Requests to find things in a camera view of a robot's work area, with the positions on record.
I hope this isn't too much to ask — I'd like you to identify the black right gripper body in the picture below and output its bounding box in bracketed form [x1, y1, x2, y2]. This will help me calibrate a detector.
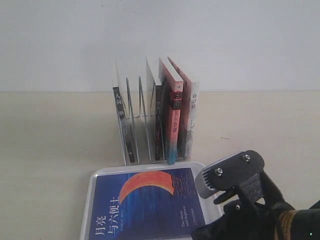
[191, 172, 320, 240]

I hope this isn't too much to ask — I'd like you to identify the dark blue book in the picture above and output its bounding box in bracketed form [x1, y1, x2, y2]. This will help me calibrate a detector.
[86, 167, 207, 240]

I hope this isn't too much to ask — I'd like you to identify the white grey spine book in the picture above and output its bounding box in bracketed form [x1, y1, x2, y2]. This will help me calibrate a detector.
[168, 56, 200, 159]

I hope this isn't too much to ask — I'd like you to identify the red teal spine book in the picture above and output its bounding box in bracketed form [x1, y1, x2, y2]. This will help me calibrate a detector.
[158, 56, 184, 165]

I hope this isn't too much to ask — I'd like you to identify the dark maroon book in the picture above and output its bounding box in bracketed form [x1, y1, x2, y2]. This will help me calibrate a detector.
[145, 56, 163, 161]

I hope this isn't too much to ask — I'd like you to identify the black grey book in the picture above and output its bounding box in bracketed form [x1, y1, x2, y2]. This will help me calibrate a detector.
[112, 59, 138, 165]

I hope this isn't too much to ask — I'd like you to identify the white plastic tray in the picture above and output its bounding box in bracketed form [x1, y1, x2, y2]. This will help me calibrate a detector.
[78, 161, 227, 240]

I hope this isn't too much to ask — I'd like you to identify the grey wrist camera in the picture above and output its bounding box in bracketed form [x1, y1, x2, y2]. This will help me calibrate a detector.
[195, 150, 265, 199]

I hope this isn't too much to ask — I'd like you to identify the white wire book rack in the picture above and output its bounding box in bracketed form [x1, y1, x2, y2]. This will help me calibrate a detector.
[111, 67, 189, 166]

